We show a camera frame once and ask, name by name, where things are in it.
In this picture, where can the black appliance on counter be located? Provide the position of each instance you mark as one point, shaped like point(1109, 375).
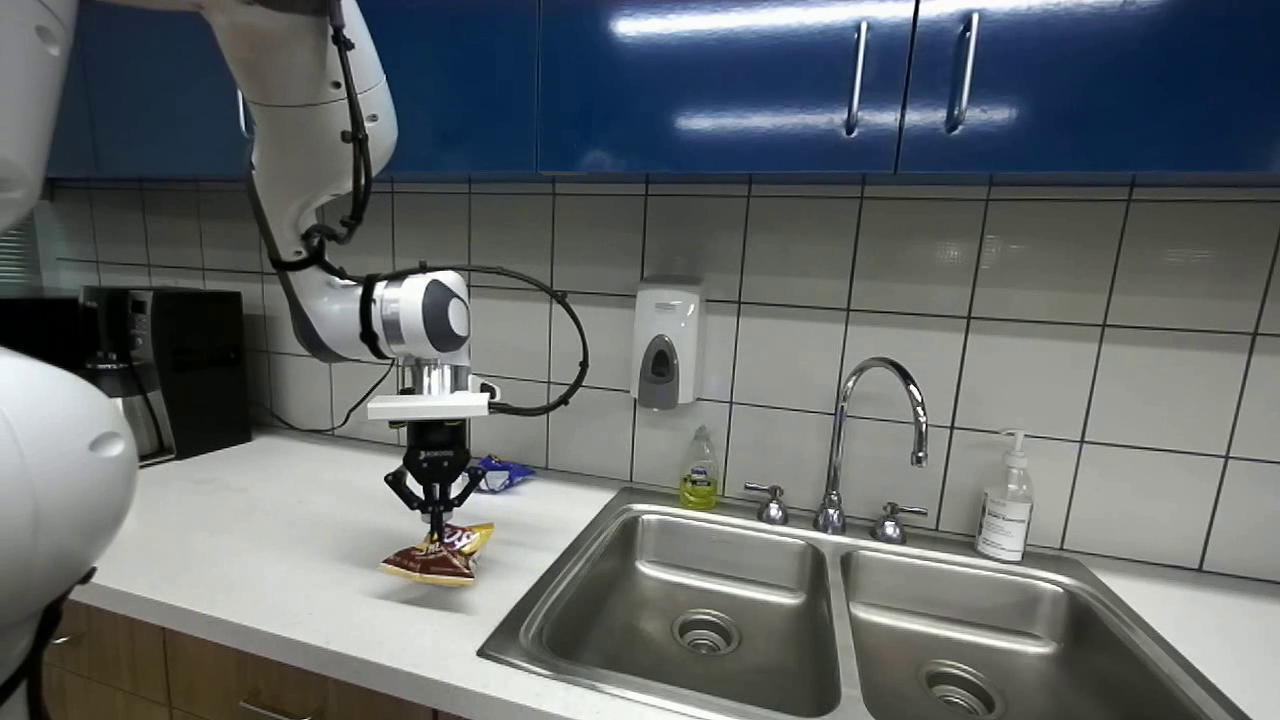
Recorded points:
point(175, 359)

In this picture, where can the blue upper cabinets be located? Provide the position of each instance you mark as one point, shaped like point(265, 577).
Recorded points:
point(816, 90)

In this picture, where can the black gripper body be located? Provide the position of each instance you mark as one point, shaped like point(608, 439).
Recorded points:
point(439, 452)

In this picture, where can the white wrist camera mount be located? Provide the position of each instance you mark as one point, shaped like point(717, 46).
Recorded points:
point(428, 393)

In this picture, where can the yellow dish soap bottle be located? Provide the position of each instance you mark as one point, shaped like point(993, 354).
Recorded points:
point(701, 473)

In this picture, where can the blue snack wrapper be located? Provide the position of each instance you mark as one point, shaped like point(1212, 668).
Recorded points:
point(503, 473)

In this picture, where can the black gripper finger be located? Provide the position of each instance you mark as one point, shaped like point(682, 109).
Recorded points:
point(460, 499)
point(407, 494)

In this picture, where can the white pump soap bottle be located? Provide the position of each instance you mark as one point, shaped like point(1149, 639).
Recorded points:
point(1005, 512)

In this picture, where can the white wall soap dispenser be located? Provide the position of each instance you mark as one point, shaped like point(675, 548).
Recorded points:
point(666, 347)

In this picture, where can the chrome gooseneck faucet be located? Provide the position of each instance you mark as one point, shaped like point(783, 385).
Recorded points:
point(846, 456)

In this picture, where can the stainless steel double sink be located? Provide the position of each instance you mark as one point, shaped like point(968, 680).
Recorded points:
point(723, 612)

